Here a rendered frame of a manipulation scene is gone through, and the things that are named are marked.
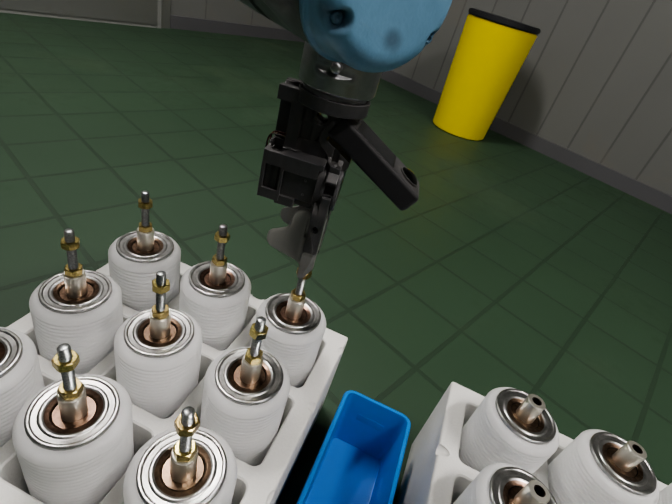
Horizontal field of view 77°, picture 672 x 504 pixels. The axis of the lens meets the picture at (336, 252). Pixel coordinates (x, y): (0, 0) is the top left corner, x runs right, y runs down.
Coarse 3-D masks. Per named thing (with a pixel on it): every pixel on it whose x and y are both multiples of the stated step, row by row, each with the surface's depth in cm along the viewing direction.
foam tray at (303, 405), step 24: (240, 336) 60; (336, 336) 65; (48, 360) 50; (336, 360) 61; (48, 384) 49; (312, 384) 57; (288, 408) 55; (312, 408) 54; (144, 432) 47; (288, 432) 50; (0, 456) 41; (288, 456) 48; (0, 480) 39; (24, 480) 44; (120, 480) 42; (240, 480) 45; (264, 480) 45
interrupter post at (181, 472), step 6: (174, 456) 35; (174, 462) 35; (180, 462) 35; (186, 462) 35; (192, 462) 35; (174, 468) 35; (180, 468) 35; (186, 468) 35; (192, 468) 36; (174, 474) 36; (180, 474) 36; (186, 474) 36; (192, 474) 37; (174, 480) 36; (180, 480) 36; (186, 480) 36
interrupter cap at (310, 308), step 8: (280, 296) 58; (288, 296) 59; (272, 304) 57; (280, 304) 57; (304, 304) 58; (312, 304) 59; (272, 312) 55; (280, 312) 56; (304, 312) 57; (312, 312) 57; (272, 320) 54; (280, 320) 55; (288, 320) 55; (296, 320) 56; (304, 320) 56; (312, 320) 56; (320, 320) 56; (280, 328) 53; (288, 328) 54; (296, 328) 54; (304, 328) 55; (312, 328) 55
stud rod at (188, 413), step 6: (186, 408) 32; (192, 408) 33; (186, 414) 32; (192, 414) 32; (186, 420) 32; (192, 420) 33; (186, 426) 33; (180, 438) 34; (186, 438) 34; (180, 444) 34; (186, 444) 34; (180, 450) 35; (186, 450) 35
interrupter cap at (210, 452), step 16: (176, 432) 39; (160, 448) 38; (208, 448) 39; (144, 464) 37; (160, 464) 37; (208, 464) 38; (224, 464) 38; (144, 480) 36; (160, 480) 36; (192, 480) 37; (208, 480) 37; (224, 480) 37; (144, 496) 35; (160, 496) 35; (176, 496) 35; (192, 496) 35; (208, 496) 36
